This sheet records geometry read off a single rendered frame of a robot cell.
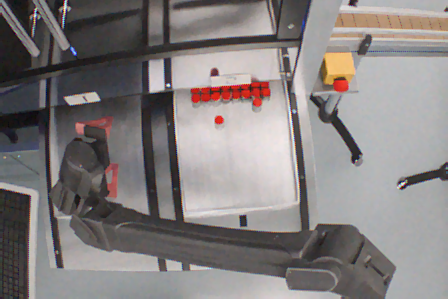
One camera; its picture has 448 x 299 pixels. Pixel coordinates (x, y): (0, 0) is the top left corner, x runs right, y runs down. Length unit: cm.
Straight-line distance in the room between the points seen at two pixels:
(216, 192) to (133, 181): 19
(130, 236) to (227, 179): 56
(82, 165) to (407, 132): 179
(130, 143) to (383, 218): 126
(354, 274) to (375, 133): 171
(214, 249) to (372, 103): 172
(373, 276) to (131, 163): 82
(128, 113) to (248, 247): 74
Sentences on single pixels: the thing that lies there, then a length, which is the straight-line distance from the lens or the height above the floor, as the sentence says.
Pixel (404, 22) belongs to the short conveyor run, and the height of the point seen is 93.
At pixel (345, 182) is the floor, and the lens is 226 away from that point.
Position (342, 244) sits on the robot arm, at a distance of 67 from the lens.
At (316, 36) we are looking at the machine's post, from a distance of 105.
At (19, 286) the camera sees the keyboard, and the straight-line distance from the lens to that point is 149.
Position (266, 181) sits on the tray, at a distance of 132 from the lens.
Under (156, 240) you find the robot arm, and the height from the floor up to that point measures 141.
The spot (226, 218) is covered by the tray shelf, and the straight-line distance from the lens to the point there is 131.
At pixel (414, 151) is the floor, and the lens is 238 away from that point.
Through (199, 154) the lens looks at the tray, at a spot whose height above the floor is 88.
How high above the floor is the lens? 218
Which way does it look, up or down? 75 degrees down
